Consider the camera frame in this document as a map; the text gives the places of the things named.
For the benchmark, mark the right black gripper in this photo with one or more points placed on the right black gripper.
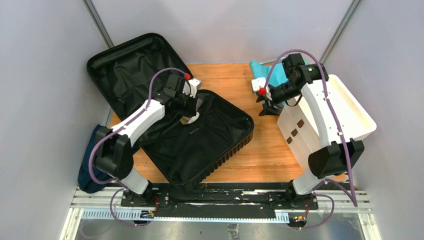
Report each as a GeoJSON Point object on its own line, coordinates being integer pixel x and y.
{"type": "Point", "coordinates": [269, 109]}

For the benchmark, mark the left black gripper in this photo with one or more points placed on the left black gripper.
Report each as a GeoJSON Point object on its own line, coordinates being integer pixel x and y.
{"type": "Point", "coordinates": [191, 111]}

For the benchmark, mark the white egg-shaped bottle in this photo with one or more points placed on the white egg-shaped bottle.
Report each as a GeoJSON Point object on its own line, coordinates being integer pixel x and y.
{"type": "Point", "coordinates": [185, 120]}

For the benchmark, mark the teal garment with logo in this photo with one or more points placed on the teal garment with logo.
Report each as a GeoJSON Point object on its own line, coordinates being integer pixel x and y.
{"type": "Point", "coordinates": [277, 77]}

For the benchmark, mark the white three-drawer storage unit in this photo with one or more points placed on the white three-drawer storage unit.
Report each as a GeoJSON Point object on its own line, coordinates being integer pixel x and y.
{"type": "Point", "coordinates": [300, 131]}

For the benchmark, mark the black ribbed hard-shell suitcase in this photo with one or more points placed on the black ribbed hard-shell suitcase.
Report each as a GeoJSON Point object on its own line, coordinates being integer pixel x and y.
{"type": "Point", "coordinates": [184, 154]}

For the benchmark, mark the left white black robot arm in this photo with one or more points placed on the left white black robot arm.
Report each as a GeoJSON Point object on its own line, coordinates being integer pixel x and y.
{"type": "Point", "coordinates": [112, 152]}

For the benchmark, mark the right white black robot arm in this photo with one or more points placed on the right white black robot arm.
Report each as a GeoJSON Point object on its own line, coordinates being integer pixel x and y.
{"type": "Point", "coordinates": [307, 78]}

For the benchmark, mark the dark blue cloth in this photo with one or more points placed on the dark blue cloth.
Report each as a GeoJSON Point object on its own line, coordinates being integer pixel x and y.
{"type": "Point", "coordinates": [85, 182]}

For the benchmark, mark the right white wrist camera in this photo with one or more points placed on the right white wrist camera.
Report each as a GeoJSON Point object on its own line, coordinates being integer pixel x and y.
{"type": "Point", "coordinates": [258, 85]}

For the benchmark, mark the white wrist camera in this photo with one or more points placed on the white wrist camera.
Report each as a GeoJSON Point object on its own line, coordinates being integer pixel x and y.
{"type": "Point", "coordinates": [258, 85]}
{"type": "Point", "coordinates": [194, 85]}

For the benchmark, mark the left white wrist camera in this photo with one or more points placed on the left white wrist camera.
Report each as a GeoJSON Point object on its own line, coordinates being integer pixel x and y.
{"type": "Point", "coordinates": [194, 85]}

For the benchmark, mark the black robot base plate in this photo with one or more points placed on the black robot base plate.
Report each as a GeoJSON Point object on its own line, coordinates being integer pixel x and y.
{"type": "Point", "coordinates": [222, 200]}

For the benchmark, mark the right aluminium frame post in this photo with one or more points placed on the right aluminium frame post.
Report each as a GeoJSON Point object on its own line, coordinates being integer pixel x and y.
{"type": "Point", "coordinates": [346, 19]}

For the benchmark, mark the aluminium frame post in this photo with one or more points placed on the aluminium frame post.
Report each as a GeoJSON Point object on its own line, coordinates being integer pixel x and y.
{"type": "Point", "coordinates": [96, 18]}
{"type": "Point", "coordinates": [346, 19]}

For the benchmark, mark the left aluminium frame post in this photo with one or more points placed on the left aluminium frame post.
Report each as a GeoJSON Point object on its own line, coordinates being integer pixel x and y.
{"type": "Point", "coordinates": [96, 18]}

